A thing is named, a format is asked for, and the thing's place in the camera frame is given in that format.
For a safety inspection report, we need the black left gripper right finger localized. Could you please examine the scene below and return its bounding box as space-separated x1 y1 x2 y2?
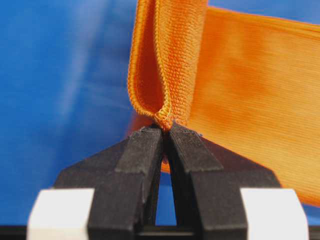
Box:
166 124 280 240

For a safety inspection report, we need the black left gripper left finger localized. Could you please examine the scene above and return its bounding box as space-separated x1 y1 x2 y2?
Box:
53 126 163 240

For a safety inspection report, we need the orange towel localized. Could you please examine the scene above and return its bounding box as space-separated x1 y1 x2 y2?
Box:
127 0 320 206

